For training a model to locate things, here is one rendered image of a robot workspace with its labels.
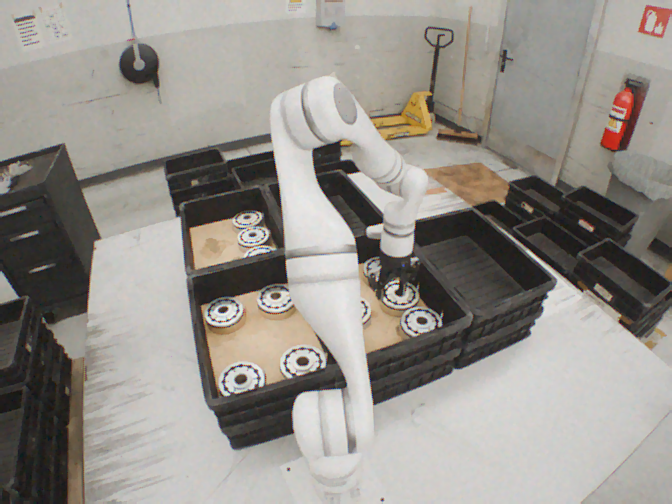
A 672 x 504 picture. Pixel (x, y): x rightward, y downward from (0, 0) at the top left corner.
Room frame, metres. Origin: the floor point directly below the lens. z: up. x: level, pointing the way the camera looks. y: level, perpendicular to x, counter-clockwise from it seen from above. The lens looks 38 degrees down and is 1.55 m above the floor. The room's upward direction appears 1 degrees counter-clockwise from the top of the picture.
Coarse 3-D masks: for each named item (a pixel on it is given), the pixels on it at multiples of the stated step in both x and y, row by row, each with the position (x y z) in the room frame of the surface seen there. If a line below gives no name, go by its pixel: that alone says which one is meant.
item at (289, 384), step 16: (272, 256) 0.78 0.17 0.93; (208, 272) 0.72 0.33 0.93; (192, 288) 0.65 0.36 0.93; (192, 304) 0.60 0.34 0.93; (192, 320) 0.55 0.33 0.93; (320, 368) 0.43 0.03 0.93; (336, 368) 0.43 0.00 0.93; (208, 384) 0.38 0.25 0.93; (272, 384) 0.39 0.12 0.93; (288, 384) 0.39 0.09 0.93; (304, 384) 0.40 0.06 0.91; (208, 400) 0.35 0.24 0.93; (224, 400) 0.35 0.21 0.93; (240, 400) 0.36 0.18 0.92; (256, 400) 0.37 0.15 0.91
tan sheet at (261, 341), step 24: (216, 336) 0.59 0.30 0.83; (240, 336) 0.59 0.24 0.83; (264, 336) 0.59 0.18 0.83; (288, 336) 0.59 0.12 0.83; (312, 336) 0.59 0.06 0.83; (216, 360) 0.51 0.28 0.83; (240, 360) 0.52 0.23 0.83; (264, 360) 0.52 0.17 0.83; (216, 384) 0.45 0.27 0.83; (240, 384) 0.45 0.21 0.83
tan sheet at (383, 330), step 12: (360, 264) 0.86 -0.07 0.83; (360, 276) 0.81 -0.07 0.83; (360, 288) 0.76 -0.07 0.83; (372, 300) 0.71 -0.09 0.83; (420, 300) 0.71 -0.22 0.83; (372, 312) 0.67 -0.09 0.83; (384, 312) 0.67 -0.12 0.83; (372, 324) 0.63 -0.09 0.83; (384, 324) 0.63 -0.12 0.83; (396, 324) 0.63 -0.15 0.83; (372, 336) 0.59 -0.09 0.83; (384, 336) 0.59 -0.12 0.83; (396, 336) 0.59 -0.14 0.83; (372, 348) 0.55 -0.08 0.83
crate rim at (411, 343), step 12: (432, 276) 0.70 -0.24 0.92; (444, 288) 0.65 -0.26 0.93; (456, 300) 0.61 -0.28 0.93; (468, 312) 0.57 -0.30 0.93; (456, 324) 0.53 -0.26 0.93; (468, 324) 0.54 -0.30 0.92; (420, 336) 0.50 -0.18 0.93; (432, 336) 0.51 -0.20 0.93; (444, 336) 0.52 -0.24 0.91; (384, 348) 0.48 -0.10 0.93; (396, 348) 0.48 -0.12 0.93; (408, 348) 0.48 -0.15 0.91; (372, 360) 0.45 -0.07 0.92
